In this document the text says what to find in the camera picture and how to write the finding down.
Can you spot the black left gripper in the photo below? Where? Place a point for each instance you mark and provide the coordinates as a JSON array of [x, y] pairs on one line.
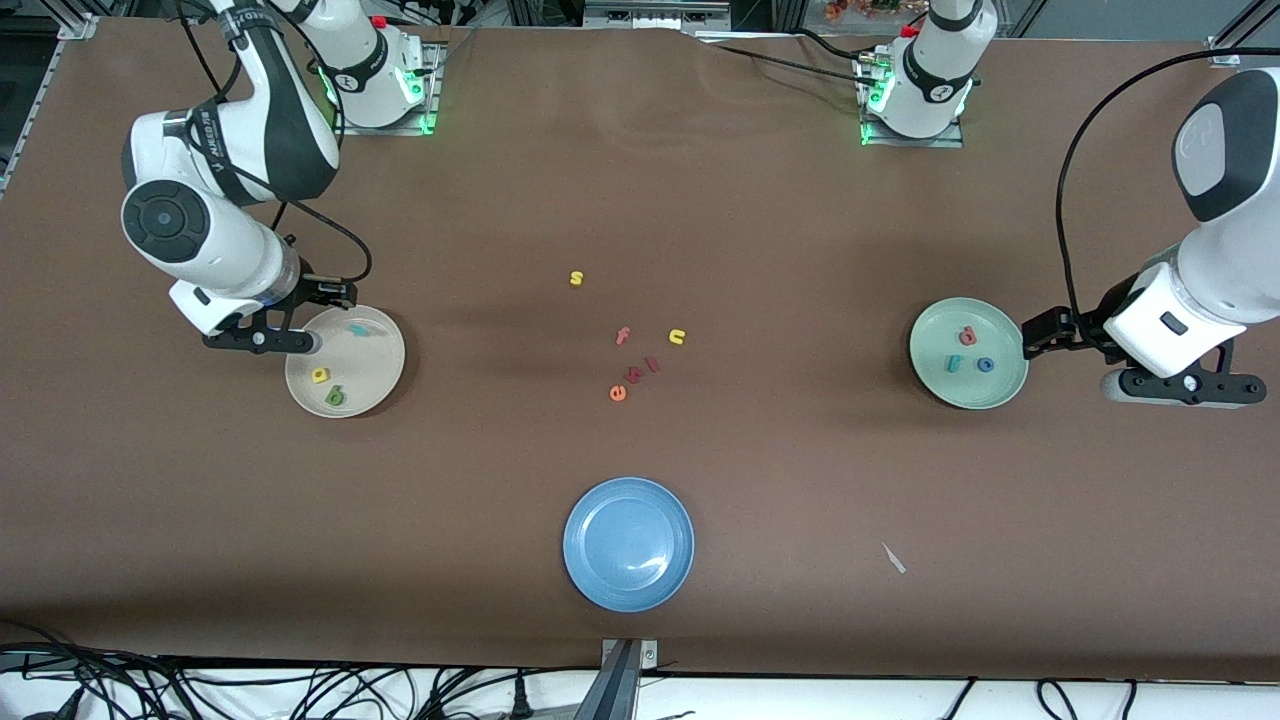
[[1084, 327]]

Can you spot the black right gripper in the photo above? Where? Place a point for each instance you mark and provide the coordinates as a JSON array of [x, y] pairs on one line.
[[312, 291]]

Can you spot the green foam letter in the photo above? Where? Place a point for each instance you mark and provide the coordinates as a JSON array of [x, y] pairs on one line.
[[335, 397]]

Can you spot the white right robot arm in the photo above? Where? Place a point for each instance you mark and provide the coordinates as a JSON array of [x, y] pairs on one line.
[[165, 215]]

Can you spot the green round plate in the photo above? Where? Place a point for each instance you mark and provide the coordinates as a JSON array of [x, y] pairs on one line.
[[1000, 340]]

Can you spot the beige round plate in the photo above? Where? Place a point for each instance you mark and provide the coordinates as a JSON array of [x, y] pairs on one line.
[[370, 370]]

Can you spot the brown paper table cover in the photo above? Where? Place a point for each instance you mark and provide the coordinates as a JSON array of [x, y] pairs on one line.
[[200, 500]]

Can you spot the small white paper scrap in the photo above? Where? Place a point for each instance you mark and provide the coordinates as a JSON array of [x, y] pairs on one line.
[[893, 558]]

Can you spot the orange decorative item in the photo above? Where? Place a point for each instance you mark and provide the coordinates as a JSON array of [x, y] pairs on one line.
[[860, 8]]

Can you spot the blue round plate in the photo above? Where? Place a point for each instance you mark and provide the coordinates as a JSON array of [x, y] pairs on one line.
[[628, 544]]

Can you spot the grey metal box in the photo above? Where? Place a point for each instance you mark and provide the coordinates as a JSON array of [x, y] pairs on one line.
[[655, 12]]

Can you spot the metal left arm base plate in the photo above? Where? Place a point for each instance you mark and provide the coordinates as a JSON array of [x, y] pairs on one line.
[[920, 143]]

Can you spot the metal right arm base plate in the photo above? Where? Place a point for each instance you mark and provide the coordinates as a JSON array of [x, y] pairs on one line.
[[435, 70]]

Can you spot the aluminium corner bracket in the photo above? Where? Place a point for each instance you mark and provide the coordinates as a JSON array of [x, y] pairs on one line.
[[1224, 52]]

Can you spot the grey metal camera post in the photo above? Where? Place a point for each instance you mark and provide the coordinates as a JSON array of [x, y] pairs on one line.
[[622, 690]]

